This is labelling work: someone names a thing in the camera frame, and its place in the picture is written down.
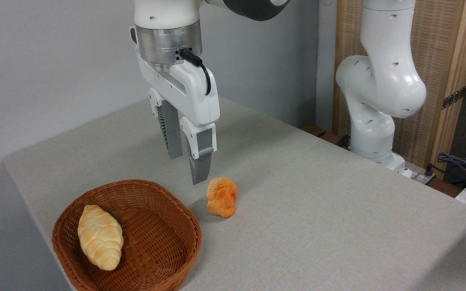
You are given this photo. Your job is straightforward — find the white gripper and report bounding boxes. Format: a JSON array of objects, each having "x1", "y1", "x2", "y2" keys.
[{"x1": 130, "y1": 26, "x2": 220, "y2": 185}]

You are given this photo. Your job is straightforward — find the long braided bread loaf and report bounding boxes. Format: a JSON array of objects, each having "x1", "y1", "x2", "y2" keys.
[{"x1": 78, "y1": 205, "x2": 124, "y2": 271}]

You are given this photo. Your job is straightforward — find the orange knot bread roll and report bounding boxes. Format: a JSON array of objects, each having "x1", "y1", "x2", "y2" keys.
[{"x1": 207, "y1": 177, "x2": 238, "y2": 218}]

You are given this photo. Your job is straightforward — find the brown wicker basket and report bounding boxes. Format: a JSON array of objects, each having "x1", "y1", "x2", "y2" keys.
[{"x1": 52, "y1": 179, "x2": 202, "y2": 291}]

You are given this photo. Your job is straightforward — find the wooden woven screen panel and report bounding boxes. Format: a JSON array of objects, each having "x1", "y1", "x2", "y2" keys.
[{"x1": 333, "y1": 0, "x2": 466, "y2": 174}]

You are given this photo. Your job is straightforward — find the metal screen hinge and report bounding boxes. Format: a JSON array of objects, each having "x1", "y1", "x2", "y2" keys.
[{"x1": 442, "y1": 86, "x2": 466, "y2": 110}]

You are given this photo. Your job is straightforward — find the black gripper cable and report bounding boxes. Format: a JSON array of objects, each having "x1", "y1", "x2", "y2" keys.
[{"x1": 180, "y1": 48, "x2": 212, "y2": 96}]

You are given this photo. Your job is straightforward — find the bundle of dark cables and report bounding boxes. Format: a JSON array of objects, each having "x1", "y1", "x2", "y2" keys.
[{"x1": 436, "y1": 153, "x2": 466, "y2": 183}]

